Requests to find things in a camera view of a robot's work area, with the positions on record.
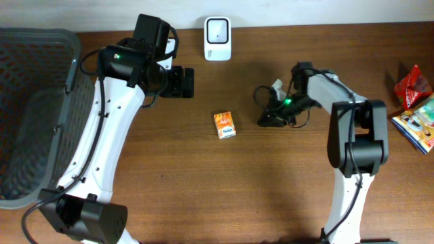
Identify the orange tissue pack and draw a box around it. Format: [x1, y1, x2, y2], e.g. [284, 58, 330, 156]
[214, 111, 237, 139]

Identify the yellow snack bag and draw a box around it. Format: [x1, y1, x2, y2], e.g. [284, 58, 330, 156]
[391, 94, 433, 155]

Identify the red snack bag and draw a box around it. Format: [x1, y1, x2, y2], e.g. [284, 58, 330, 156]
[393, 64, 433, 110]

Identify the green tissue pack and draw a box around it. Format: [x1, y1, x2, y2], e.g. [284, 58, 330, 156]
[415, 100, 434, 127]

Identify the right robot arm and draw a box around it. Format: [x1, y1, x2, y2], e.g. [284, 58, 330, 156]
[257, 62, 389, 243]

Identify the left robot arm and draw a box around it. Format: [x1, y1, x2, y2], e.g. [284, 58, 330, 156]
[39, 14, 194, 243]

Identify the grey plastic basket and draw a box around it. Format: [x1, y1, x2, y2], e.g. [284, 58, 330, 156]
[1, 28, 95, 209]

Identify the right black cable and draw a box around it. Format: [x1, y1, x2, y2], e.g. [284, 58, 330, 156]
[253, 85, 277, 111]

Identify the black cable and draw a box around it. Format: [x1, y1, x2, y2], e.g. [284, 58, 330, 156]
[20, 47, 109, 244]
[253, 85, 277, 111]

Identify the left black cable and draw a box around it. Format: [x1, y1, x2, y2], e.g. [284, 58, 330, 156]
[20, 47, 109, 244]

